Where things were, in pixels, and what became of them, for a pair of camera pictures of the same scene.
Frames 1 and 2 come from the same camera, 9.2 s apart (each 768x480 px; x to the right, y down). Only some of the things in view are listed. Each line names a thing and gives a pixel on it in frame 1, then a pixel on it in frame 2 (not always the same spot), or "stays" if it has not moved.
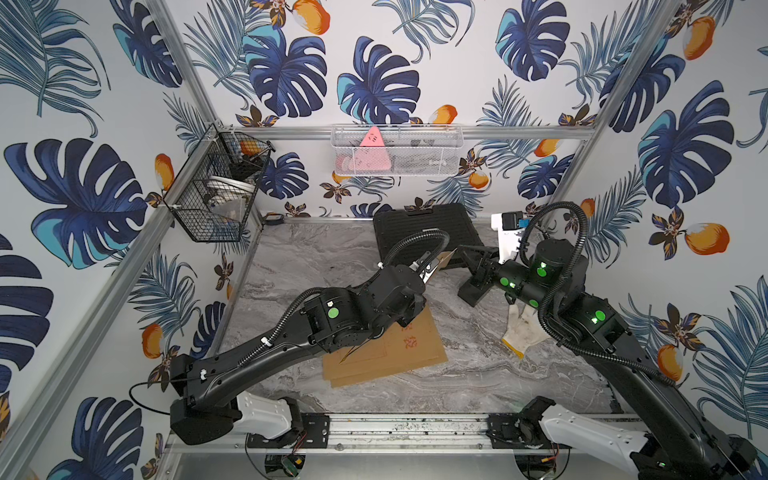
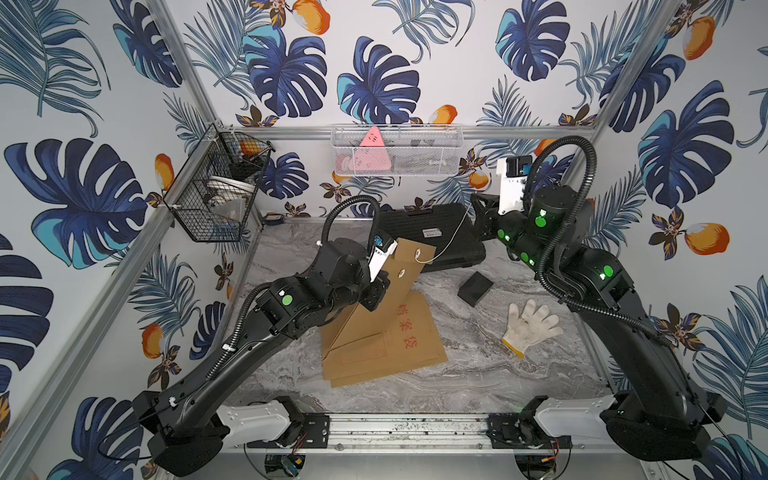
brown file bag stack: [399, 348] stays
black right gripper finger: [479, 258] -> [487, 207]
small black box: [475, 289] stays
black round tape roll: [273, 218] stays
